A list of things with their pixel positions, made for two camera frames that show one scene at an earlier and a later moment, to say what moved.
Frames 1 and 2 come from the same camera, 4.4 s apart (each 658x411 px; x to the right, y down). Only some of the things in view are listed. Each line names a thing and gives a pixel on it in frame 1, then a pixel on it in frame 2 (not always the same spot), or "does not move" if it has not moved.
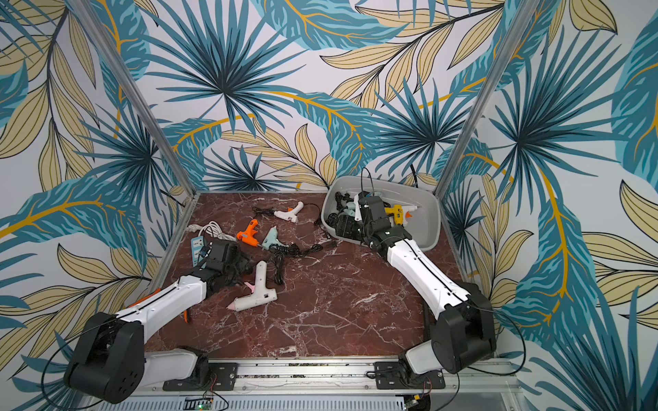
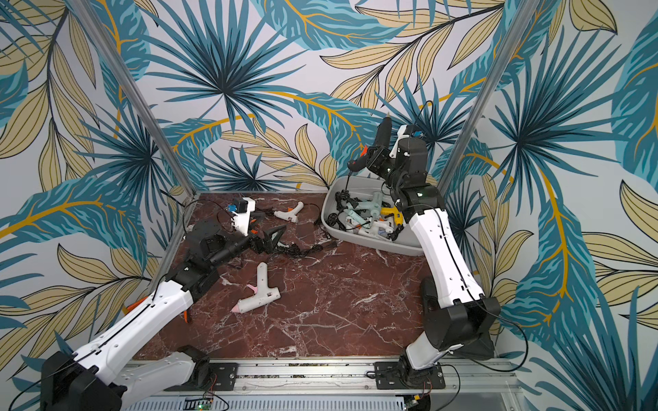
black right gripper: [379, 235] → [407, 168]
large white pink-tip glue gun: [260, 293] does not move
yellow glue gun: [397, 211] does not move
